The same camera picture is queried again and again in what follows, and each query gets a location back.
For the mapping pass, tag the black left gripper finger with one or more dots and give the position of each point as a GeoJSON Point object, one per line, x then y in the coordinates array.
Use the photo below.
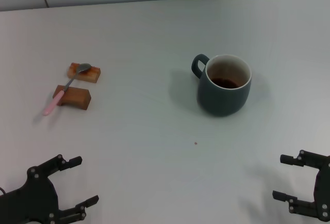
{"type": "Point", "coordinates": [77, 209]}
{"type": "Point", "coordinates": [55, 163]}

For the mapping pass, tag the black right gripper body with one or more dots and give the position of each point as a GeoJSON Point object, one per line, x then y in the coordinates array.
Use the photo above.
{"type": "Point", "coordinates": [323, 188]}

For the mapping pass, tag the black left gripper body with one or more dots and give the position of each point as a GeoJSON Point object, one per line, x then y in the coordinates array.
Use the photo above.
{"type": "Point", "coordinates": [31, 200]}

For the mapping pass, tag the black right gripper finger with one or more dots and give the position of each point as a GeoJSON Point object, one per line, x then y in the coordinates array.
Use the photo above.
{"type": "Point", "coordinates": [304, 158]}
{"type": "Point", "coordinates": [299, 204]}

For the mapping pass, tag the dark grey ceramic mug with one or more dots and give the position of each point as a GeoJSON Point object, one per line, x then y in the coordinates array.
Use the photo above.
{"type": "Point", "coordinates": [221, 100]}

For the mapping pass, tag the dark brown wooden block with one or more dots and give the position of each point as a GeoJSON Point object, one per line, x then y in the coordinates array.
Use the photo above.
{"type": "Point", "coordinates": [76, 97]}

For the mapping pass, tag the light stained wooden block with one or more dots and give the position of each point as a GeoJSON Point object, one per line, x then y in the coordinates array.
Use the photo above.
{"type": "Point", "coordinates": [89, 75]}

